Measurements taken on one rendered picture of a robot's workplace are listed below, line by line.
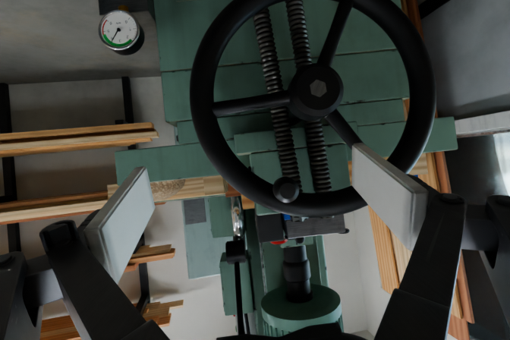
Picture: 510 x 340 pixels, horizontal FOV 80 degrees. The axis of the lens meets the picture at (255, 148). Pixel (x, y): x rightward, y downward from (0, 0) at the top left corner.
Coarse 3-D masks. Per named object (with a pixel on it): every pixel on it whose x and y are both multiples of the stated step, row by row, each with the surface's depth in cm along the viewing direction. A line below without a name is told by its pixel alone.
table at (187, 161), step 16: (304, 128) 44; (352, 128) 44; (368, 128) 54; (384, 128) 54; (400, 128) 54; (432, 128) 54; (448, 128) 54; (192, 144) 53; (240, 144) 44; (256, 144) 44; (272, 144) 44; (304, 144) 44; (368, 144) 54; (384, 144) 54; (432, 144) 54; (448, 144) 54; (128, 160) 52; (144, 160) 53; (160, 160) 53; (176, 160) 53; (192, 160) 53; (208, 160) 53; (240, 160) 53; (160, 176) 53; (176, 176) 53; (192, 176) 53; (208, 176) 53
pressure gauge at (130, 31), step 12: (120, 12) 47; (108, 24) 47; (120, 24) 47; (132, 24) 47; (108, 36) 47; (120, 36) 47; (132, 36) 47; (144, 36) 50; (120, 48) 47; (132, 48) 48
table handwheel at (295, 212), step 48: (240, 0) 35; (336, 0) 37; (384, 0) 35; (336, 48) 36; (192, 96) 35; (288, 96) 35; (336, 96) 34; (432, 96) 35; (240, 192) 35; (336, 192) 35
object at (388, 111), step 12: (336, 108) 54; (348, 108) 54; (360, 108) 54; (372, 108) 54; (384, 108) 54; (396, 108) 54; (192, 120) 53; (228, 120) 53; (240, 120) 53; (252, 120) 53; (264, 120) 53; (324, 120) 54; (348, 120) 54; (360, 120) 54; (372, 120) 54; (384, 120) 54; (396, 120) 54; (180, 132) 53; (192, 132) 53; (228, 132) 53; (240, 132) 53
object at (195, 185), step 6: (186, 180) 68; (192, 180) 68; (198, 180) 68; (108, 186) 67; (114, 186) 68; (186, 186) 68; (192, 186) 68; (198, 186) 68; (108, 192) 67; (114, 192) 67; (180, 192) 68; (186, 192) 68; (192, 192) 68; (198, 192) 68
